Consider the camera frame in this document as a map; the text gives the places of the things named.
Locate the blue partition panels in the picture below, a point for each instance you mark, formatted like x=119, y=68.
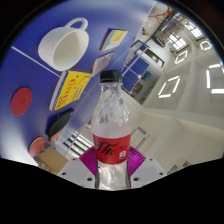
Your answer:
x=137, y=71

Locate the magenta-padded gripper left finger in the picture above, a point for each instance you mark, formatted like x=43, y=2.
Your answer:
x=78, y=171

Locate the ceiling lights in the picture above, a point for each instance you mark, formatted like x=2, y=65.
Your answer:
x=208, y=78

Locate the white mug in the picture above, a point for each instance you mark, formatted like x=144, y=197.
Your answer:
x=50, y=43

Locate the blue and yellow book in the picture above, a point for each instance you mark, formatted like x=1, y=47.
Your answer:
x=114, y=39

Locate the red table tennis paddle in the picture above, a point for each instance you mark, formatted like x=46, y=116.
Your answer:
x=55, y=135
x=36, y=146

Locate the dark door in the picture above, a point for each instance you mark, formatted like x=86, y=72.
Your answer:
x=153, y=55

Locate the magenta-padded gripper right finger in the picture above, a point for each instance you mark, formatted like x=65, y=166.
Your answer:
x=146, y=171

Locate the person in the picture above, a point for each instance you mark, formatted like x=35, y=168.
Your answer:
x=145, y=32

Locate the brown cardboard box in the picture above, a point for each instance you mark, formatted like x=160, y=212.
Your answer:
x=52, y=160

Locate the clear red-labelled drink bottle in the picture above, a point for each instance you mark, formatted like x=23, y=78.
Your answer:
x=111, y=146

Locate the blue table tennis table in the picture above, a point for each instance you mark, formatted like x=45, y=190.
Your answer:
x=138, y=48

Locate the red-legged blue table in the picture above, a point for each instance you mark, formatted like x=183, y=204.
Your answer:
x=165, y=14

